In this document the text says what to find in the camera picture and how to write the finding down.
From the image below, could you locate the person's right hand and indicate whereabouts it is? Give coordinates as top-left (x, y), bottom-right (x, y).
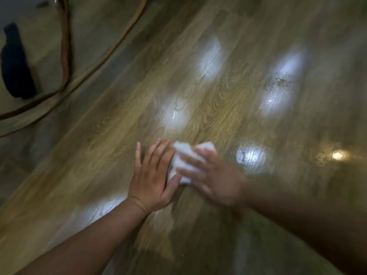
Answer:
top-left (175, 147), bottom-right (249, 209)

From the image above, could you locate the person's left hand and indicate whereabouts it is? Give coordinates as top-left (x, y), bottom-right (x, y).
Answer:
top-left (127, 138), bottom-right (183, 214)

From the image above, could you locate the white towel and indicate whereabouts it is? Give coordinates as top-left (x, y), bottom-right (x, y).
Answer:
top-left (167, 141), bottom-right (218, 186)

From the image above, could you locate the person's right forearm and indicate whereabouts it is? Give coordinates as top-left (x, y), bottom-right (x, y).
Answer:
top-left (237, 180), bottom-right (367, 275)

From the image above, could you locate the person's left forearm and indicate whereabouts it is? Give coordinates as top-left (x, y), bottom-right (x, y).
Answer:
top-left (13, 197), bottom-right (150, 275)

